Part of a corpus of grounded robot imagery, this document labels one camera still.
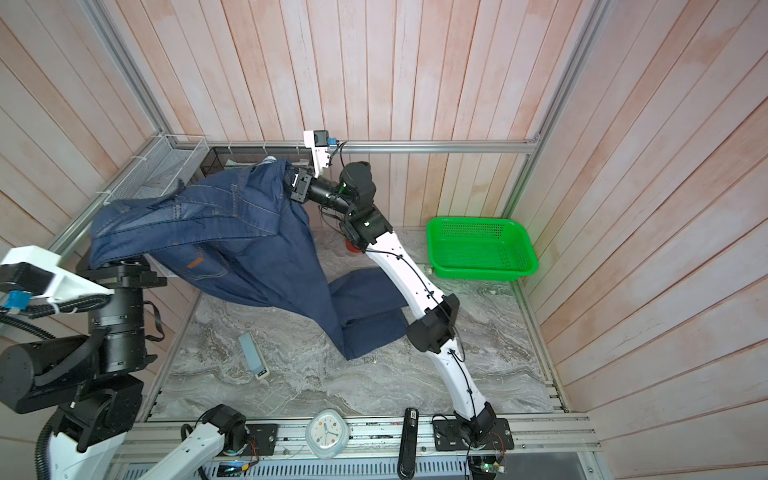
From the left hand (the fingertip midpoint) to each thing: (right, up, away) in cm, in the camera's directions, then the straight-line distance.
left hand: (136, 224), depth 43 cm
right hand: (+14, +12, +17) cm, 25 cm away
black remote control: (+42, -53, +26) cm, 72 cm away
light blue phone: (+1, -32, +39) cm, 50 cm away
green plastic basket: (+75, -2, +70) cm, 102 cm away
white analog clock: (+23, -48, +29) cm, 61 cm away
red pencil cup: (+25, -1, +72) cm, 76 cm away
